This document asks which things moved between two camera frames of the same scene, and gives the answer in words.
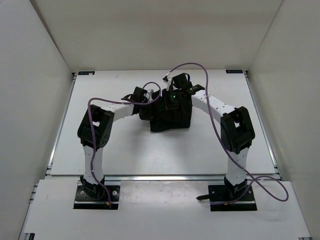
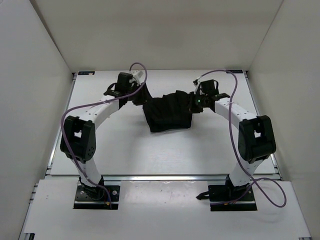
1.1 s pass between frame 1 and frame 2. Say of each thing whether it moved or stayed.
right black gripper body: moved
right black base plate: stayed
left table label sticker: stayed
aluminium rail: stayed
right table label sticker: stayed
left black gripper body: moved
